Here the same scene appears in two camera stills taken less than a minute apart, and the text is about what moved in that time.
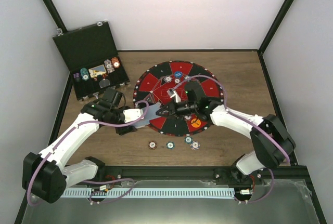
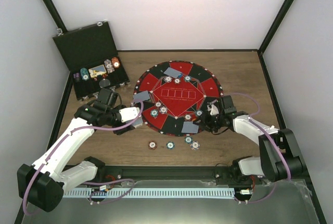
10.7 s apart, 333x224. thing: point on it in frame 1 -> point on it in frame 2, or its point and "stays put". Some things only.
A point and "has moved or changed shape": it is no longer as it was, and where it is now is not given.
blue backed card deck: [151, 114] has moved or changed shape
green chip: [188, 140] stays put
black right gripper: [164, 108] -> [205, 122]
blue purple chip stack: [195, 145] stays put
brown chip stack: [152, 145] stays put
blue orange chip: [168, 79] stays put
